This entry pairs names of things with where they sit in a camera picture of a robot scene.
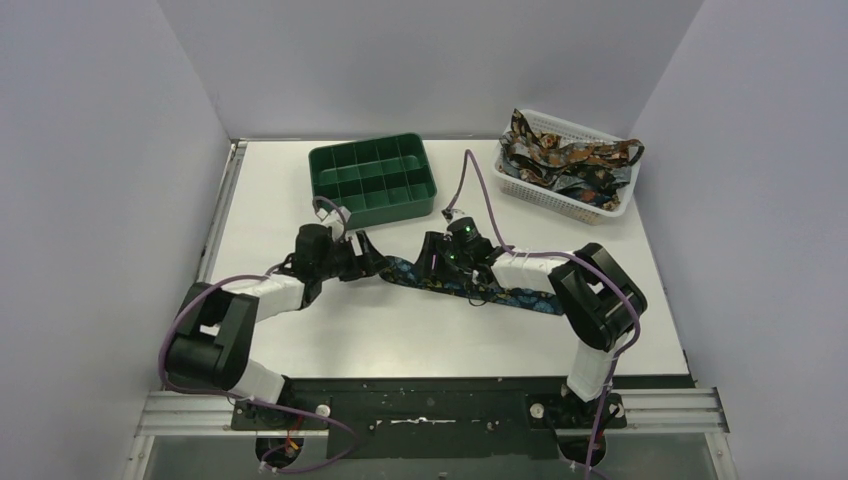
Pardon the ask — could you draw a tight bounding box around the green compartment tray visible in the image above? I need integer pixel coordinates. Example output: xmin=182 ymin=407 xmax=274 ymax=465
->
xmin=308 ymin=133 xmax=437 ymax=230

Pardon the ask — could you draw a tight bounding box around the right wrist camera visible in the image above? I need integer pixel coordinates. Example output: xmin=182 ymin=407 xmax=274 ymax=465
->
xmin=441 ymin=208 xmax=469 ymax=225

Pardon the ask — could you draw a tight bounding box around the blue patterned tie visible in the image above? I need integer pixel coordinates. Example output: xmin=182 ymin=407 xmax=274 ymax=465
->
xmin=379 ymin=256 xmax=565 ymax=316

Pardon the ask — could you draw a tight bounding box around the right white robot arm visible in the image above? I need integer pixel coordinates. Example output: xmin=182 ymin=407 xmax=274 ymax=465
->
xmin=402 ymin=217 xmax=648 ymax=402

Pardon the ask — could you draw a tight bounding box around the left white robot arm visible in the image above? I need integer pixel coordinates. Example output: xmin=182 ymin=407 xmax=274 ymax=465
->
xmin=158 ymin=224 xmax=389 ymax=430

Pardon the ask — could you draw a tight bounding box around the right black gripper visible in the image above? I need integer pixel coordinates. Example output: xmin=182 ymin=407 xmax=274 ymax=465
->
xmin=412 ymin=232 xmax=471 ymax=281

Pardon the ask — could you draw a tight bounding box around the pile of patterned ties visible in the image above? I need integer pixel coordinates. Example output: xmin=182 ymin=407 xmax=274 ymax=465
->
xmin=497 ymin=109 xmax=645 ymax=212

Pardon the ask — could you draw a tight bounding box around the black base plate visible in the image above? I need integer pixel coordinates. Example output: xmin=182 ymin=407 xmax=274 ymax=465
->
xmin=224 ymin=377 xmax=694 ymax=473

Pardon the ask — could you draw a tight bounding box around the white plastic basket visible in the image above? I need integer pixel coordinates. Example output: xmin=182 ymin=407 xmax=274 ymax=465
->
xmin=493 ymin=109 xmax=645 ymax=225

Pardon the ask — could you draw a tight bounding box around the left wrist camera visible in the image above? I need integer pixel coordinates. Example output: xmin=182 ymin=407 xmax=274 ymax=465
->
xmin=316 ymin=207 xmax=351 ymax=241

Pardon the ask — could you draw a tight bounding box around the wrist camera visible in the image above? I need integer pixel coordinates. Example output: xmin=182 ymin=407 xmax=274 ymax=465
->
xmin=316 ymin=207 xmax=351 ymax=241
xmin=441 ymin=208 xmax=469 ymax=225

